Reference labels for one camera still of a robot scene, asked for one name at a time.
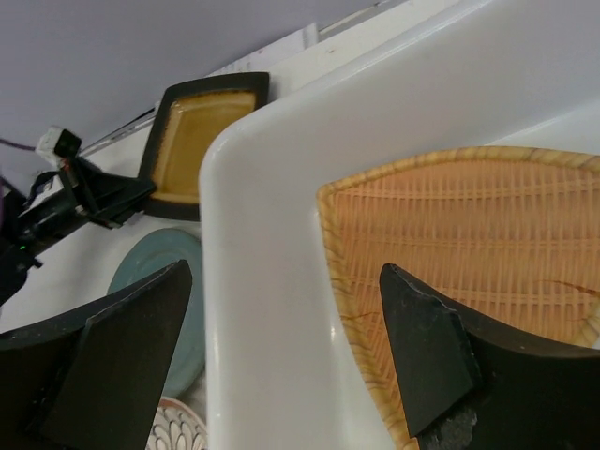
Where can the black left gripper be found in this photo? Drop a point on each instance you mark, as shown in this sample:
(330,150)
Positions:
(106,199)

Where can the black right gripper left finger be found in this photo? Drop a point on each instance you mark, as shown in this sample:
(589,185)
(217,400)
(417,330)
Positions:
(92,377)

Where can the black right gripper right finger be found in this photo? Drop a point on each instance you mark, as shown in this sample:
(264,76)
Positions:
(468,381)

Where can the blue round ceramic plate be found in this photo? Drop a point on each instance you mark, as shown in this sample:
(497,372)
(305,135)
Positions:
(153,252)

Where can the floral pattern round plate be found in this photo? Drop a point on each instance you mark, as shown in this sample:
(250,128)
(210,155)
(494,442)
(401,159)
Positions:
(176,426)

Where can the brown square glazed plate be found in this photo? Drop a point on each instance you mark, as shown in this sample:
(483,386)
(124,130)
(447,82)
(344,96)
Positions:
(189,118)

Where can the woven bamboo pattern tray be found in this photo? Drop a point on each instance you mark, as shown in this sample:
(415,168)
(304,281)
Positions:
(510,231)

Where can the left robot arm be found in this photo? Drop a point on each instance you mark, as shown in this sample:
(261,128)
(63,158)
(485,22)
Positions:
(19,252)

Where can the white plastic bin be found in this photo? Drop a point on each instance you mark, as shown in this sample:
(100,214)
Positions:
(280,369)

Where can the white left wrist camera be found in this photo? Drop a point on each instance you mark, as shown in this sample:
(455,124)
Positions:
(56,144)

